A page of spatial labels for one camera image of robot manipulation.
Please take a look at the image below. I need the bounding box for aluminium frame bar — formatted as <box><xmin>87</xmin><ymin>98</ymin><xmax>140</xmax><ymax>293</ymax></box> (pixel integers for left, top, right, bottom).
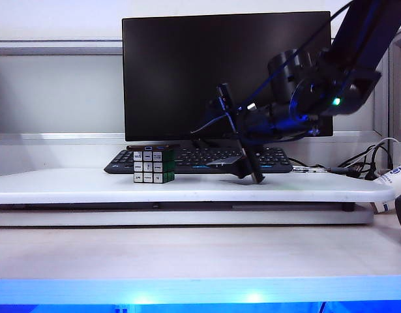
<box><xmin>0</xmin><ymin>38</ymin><xmax>125</xmax><ymax>56</ymax></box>
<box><xmin>0</xmin><ymin>132</ymin><xmax>128</xmax><ymax>147</ymax></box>

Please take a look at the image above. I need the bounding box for black computer keyboard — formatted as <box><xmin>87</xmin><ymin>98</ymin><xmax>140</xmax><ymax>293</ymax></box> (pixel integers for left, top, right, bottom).
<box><xmin>103</xmin><ymin>146</ymin><xmax>294</xmax><ymax>175</ymax></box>

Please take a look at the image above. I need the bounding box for clear silver usb adapter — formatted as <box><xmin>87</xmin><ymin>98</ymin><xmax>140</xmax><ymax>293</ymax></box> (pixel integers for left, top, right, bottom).
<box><xmin>291</xmin><ymin>165</ymin><xmax>331</xmax><ymax>174</ymax></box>

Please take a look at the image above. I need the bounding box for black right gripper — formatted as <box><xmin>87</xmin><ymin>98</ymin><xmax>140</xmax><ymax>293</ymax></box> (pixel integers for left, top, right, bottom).
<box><xmin>205</xmin><ymin>83</ymin><xmax>286</xmax><ymax>185</ymax></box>

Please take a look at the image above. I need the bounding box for black computer monitor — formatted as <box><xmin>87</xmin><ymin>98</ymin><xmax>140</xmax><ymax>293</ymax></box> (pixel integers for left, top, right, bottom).
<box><xmin>121</xmin><ymin>11</ymin><xmax>334</xmax><ymax>149</ymax></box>

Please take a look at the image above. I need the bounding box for white desk riser platform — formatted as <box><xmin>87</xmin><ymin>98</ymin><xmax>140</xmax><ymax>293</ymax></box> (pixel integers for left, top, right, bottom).
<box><xmin>0</xmin><ymin>168</ymin><xmax>397</xmax><ymax>205</ymax></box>

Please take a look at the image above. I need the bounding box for thin blue gripper cable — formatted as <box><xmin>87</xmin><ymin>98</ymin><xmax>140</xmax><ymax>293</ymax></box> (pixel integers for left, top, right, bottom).
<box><xmin>189</xmin><ymin>112</ymin><xmax>235</xmax><ymax>134</ymax></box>

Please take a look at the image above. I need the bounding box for Rubik's cube with white stickers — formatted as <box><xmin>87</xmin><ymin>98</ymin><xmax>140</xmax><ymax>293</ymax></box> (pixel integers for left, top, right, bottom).
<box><xmin>132</xmin><ymin>149</ymin><xmax>175</xmax><ymax>184</ymax></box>

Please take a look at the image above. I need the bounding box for black power cable tangle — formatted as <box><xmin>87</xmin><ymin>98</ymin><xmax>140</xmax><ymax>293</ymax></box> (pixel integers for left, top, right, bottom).
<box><xmin>330</xmin><ymin>142</ymin><xmax>396</xmax><ymax>181</ymax></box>

